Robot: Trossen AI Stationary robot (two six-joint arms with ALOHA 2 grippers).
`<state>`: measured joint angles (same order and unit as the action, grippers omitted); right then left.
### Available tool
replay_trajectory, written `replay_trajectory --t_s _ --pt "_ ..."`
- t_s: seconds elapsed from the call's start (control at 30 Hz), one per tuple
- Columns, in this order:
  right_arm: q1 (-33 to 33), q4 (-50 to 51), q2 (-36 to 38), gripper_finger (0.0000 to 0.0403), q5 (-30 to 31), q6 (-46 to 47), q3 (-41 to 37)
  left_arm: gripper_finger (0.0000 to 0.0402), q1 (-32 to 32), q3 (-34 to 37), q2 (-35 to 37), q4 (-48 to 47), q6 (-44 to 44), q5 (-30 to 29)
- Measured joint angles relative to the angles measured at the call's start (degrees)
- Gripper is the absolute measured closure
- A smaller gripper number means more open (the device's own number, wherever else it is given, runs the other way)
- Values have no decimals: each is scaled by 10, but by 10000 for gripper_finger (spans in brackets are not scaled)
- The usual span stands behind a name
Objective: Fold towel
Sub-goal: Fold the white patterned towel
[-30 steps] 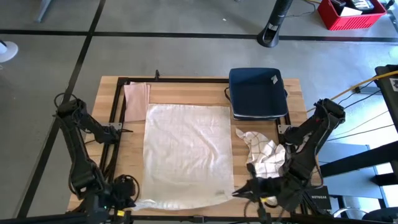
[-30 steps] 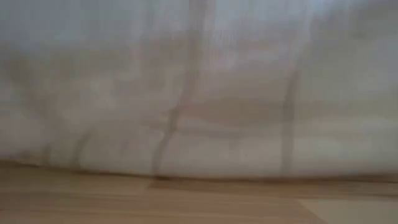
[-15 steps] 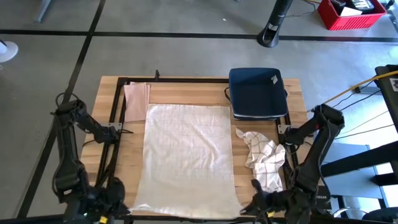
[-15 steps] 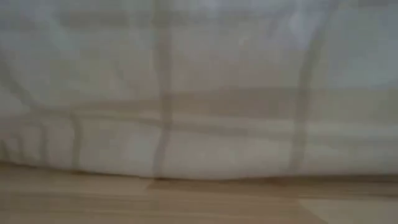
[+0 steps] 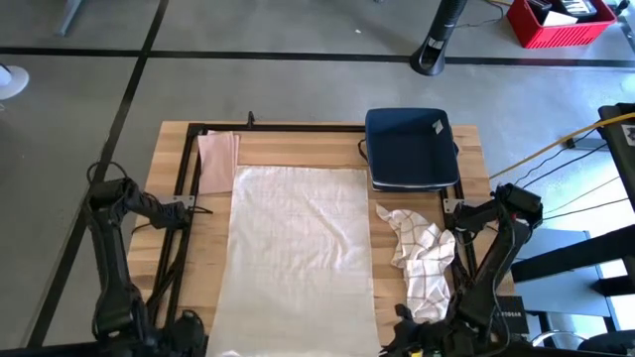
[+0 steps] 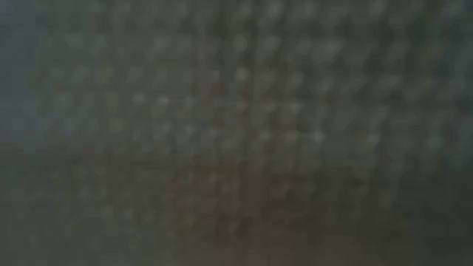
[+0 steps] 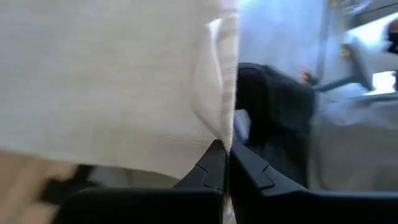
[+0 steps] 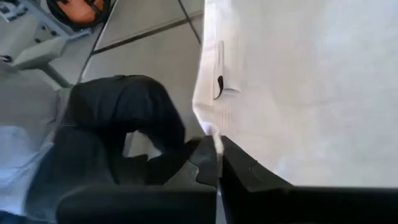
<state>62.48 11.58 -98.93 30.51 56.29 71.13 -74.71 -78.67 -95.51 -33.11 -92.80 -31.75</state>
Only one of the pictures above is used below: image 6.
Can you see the white beige-checked towel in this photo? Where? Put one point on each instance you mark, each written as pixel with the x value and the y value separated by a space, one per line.
pixel 236 111

